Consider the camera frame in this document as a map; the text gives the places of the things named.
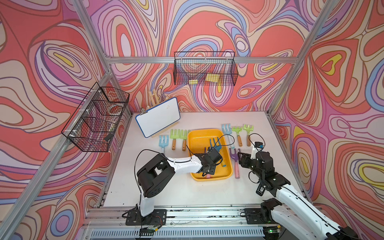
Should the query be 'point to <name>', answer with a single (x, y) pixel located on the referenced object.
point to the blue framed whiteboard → (158, 117)
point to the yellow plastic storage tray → (200, 140)
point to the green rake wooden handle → (174, 136)
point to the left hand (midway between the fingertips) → (212, 169)
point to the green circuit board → (147, 231)
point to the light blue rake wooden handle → (163, 143)
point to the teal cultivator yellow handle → (217, 146)
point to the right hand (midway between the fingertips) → (242, 157)
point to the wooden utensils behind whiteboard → (153, 99)
